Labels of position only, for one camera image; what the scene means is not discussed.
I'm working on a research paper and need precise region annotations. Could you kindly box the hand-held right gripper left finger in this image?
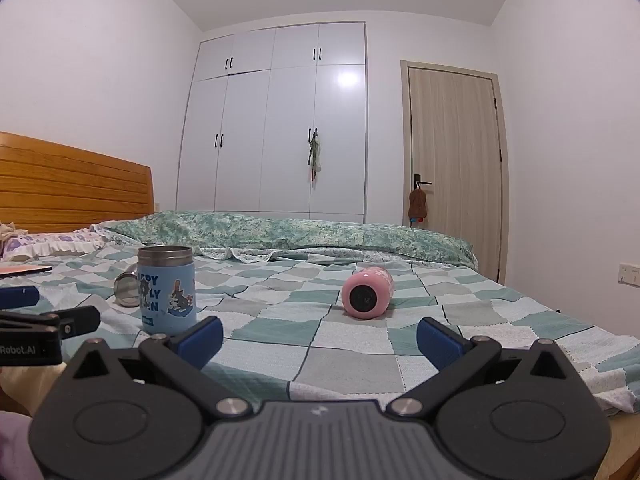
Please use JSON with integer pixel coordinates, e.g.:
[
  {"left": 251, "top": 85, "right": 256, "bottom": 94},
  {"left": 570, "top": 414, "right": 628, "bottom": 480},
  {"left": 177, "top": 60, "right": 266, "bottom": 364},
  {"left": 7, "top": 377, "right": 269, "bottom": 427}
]
[{"left": 54, "top": 316, "right": 254, "bottom": 418}]

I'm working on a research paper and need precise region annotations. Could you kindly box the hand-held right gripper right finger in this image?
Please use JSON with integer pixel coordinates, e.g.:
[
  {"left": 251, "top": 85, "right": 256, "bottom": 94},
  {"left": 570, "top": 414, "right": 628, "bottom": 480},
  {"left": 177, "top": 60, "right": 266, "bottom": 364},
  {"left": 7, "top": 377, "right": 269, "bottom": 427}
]
[{"left": 390, "top": 317, "right": 586, "bottom": 417}]

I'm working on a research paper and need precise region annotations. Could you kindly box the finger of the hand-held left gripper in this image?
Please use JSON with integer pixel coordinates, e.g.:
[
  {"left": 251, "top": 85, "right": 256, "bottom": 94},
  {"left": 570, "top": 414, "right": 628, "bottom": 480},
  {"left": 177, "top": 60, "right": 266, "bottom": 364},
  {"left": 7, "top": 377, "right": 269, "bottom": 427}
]
[
  {"left": 0, "top": 286, "right": 41, "bottom": 310},
  {"left": 0, "top": 305, "right": 101, "bottom": 338}
]

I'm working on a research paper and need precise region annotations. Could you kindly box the pink cup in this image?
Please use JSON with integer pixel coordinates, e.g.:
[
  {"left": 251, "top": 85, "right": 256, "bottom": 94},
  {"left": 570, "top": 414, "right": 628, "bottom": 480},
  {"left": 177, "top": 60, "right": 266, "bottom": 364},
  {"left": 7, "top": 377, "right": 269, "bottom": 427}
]
[{"left": 342, "top": 267, "right": 395, "bottom": 320}]

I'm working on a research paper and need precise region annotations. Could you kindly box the blue cartoon print cup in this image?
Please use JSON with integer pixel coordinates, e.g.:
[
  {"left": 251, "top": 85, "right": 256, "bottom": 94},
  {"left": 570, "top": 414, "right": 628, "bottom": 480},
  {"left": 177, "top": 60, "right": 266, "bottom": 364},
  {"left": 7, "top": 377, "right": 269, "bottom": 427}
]
[{"left": 137, "top": 245, "right": 197, "bottom": 336}]

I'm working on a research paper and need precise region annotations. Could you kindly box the flat pink tablet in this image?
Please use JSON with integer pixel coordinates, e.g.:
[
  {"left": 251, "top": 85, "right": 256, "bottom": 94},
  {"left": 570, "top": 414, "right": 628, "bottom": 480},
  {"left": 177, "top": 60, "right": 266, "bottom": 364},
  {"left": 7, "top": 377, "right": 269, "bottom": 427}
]
[{"left": 0, "top": 264, "right": 54, "bottom": 279}]

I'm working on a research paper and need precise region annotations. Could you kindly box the round metal strainer lid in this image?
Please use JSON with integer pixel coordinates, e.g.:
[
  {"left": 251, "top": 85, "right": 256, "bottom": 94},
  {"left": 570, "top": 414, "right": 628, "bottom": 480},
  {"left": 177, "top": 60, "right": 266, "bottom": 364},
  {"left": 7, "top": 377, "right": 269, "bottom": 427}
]
[{"left": 114, "top": 271, "right": 140, "bottom": 309}]

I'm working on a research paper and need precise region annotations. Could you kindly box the purple floral pillow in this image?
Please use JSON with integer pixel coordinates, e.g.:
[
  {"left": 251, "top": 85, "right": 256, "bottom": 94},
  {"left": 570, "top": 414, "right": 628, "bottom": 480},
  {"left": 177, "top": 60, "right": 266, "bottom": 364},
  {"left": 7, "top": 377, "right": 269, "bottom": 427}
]
[{"left": 0, "top": 230, "right": 108, "bottom": 262}]

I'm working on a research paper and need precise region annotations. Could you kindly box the beige cloth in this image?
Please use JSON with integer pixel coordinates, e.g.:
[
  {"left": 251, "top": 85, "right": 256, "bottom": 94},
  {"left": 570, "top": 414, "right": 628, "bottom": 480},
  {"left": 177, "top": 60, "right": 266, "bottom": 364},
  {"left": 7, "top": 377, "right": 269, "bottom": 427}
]
[{"left": 0, "top": 220, "right": 29, "bottom": 242}]

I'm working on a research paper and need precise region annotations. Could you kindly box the pink cloth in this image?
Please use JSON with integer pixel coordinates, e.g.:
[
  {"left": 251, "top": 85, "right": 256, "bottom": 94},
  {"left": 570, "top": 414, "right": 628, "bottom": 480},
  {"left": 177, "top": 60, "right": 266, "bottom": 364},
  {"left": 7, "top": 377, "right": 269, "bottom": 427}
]
[{"left": 0, "top": 409, "right": 47, "bottom": 480}]

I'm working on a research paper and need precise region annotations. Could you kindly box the checkered green bed sheet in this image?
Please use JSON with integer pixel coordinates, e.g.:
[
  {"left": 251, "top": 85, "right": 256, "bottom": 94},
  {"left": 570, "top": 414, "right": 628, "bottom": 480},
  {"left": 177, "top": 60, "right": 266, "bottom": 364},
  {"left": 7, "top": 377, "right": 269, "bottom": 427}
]
[{"left": 0, "top": 247, "right": 640, "bottom": 417}]

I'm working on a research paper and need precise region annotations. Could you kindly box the wooden headboard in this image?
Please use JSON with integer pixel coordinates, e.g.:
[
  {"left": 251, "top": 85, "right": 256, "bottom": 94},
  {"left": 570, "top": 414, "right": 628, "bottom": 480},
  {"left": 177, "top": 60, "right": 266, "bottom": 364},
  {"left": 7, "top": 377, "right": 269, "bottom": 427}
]
[{"left": 0, "top": 131, "right": 155, "bottom": 235}]

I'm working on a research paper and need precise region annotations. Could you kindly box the green floral duvet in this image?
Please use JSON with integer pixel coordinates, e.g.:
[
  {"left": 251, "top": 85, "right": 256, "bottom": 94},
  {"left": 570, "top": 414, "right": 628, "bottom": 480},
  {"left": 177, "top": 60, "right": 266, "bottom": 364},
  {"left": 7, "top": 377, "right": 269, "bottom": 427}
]
[{"left": 102, "top": 210, "right": 479, "bottom": 268}]

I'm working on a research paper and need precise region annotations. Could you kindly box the brown hanging pouch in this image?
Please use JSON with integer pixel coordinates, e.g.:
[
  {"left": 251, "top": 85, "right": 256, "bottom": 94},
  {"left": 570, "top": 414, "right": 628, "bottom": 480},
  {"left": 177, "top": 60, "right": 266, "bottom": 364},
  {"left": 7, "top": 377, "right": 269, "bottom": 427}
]
[{"left": 407, "top": 183, "right": 429, "bottom": 224}]

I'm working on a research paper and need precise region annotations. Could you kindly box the light wooden door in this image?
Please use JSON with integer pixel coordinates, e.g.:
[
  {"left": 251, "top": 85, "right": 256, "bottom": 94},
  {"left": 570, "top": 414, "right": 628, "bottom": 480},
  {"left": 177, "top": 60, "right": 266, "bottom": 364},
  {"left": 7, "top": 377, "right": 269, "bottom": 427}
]
[{"left": 400, "top": 60, "right": 511, "bottom": 286}]

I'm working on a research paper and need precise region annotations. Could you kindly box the green hanging ornament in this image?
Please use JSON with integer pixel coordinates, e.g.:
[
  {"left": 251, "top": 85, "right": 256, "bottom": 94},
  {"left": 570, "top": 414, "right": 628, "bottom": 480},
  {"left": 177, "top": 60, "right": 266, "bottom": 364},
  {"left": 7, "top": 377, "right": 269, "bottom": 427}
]
[{"left": 307, "top": 128, "right": 324, "bottom": 184}]

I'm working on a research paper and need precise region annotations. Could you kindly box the white wardrobe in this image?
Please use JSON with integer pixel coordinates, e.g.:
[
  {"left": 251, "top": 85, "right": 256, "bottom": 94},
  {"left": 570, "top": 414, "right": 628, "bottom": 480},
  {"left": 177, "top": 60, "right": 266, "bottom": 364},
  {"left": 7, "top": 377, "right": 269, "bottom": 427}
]
[{"left": 176, "top": 21, "right": 368, "bottom": 225}]

